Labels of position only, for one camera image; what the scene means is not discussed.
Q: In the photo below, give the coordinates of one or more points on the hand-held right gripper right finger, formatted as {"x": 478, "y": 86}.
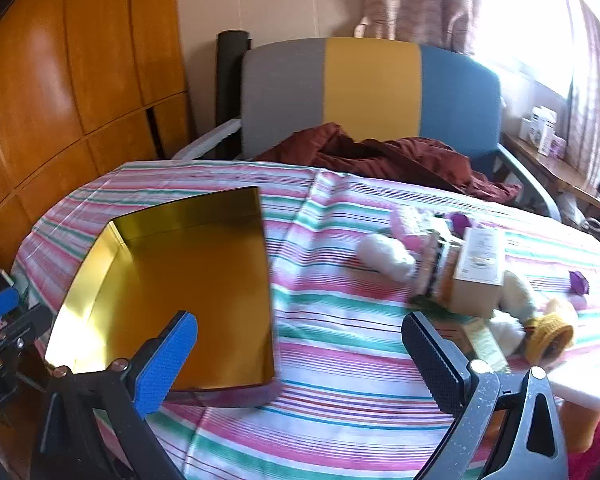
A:
{"x": 435, "y": 360}

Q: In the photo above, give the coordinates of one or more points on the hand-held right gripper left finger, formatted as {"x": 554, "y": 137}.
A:
{"x": 165, "y": 360}

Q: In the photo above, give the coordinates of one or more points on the gold tin box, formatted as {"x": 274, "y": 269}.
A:
{"x": 205, "y": 285}

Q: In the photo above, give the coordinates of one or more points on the beige snack packet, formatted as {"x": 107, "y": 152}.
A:
{"x": 426, "y": 270}

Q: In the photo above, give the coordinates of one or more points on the cream cardboard box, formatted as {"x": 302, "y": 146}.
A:
{"x": 477, "y": 270}

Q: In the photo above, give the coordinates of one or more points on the white plastic bag bundle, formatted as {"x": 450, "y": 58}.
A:
{"x": 385, "y": 257}

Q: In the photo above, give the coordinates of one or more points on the yellow knitted burger toy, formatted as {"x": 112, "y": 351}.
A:
{"x": 550, "y": 330}

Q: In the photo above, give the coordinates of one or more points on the pink clear hair clip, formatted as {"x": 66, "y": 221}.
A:
{"x": 407, "y": 227}

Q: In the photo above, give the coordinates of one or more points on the yellow sponge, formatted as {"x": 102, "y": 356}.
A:
{"x": 580, "y": 425}

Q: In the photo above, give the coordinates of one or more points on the striped tablecloth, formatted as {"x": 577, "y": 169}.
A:
{"x": 330, "y": 385}

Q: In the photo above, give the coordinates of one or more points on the maroon jacket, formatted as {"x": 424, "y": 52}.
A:
{"x": 405, "y": 160}

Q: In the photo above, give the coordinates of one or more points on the wooden side table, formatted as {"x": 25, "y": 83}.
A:
{"x": 540, "y": 165}

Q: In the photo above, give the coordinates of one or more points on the wooden wardrobe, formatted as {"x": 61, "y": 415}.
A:
{"x": 55, "y": 85}

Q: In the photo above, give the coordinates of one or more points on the purple box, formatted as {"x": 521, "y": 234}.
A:
{"x": 559, "y": 147}

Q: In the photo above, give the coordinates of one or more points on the tall white box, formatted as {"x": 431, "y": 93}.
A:
{"x": 546, "y": 125}

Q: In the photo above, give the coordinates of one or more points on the grey yellow blue chair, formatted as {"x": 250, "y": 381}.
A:
{"x": 370, "y": 85}

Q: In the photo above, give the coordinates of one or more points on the black rolled mat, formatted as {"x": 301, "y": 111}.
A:
{"x": 230, "y": 75}

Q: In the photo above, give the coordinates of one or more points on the patterned curtain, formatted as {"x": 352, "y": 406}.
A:
{"x": 420, "y": 0}
{"x": 595, "y": 85}

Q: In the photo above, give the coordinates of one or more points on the window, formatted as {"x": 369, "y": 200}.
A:
{"x": 525, "y": 20}

